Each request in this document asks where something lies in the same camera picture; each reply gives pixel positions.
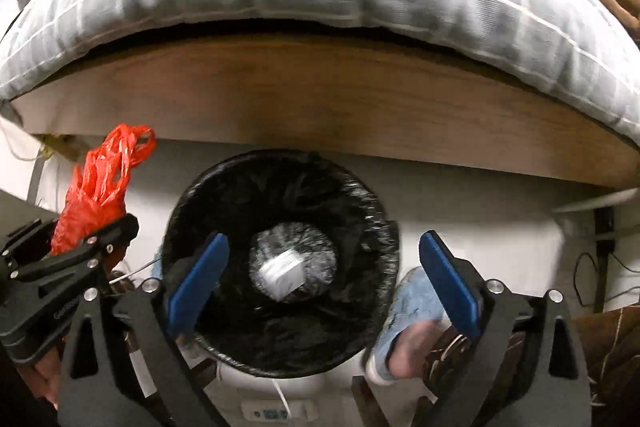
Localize brown patterned pants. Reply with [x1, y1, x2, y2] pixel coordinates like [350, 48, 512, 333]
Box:
[422, 306, 640, 427]

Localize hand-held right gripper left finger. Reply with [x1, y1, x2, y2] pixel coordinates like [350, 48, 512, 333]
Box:
[57, 232, 231, 427]

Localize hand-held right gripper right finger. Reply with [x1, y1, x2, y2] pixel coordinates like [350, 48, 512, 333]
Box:
[419, 230, 593, 427]

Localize grey wrapped bundle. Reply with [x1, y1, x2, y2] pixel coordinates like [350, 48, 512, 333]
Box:
[248, 222, 338, 303]

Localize blue slipper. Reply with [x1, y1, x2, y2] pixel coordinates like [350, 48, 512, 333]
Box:
[365, 267, 451, 383]

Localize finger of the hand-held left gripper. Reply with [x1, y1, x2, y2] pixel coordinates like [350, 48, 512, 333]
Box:
[10, 213, 140, 282]
[0, 218, 57, 262]

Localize red plastic bag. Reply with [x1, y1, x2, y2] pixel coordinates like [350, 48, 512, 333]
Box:
[50, 123, 157, 258]

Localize black lined waste bin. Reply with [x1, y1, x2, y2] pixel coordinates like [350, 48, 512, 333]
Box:
[161, 149, 401, 379]

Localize black cable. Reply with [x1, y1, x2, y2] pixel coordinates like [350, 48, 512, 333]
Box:
[572, 251, 640, 308]

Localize person's left hand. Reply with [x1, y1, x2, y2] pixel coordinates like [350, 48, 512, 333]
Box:
[17, 344, 62, 408]

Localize white power strip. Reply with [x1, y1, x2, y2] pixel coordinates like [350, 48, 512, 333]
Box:
[240, 399, 321, 423]

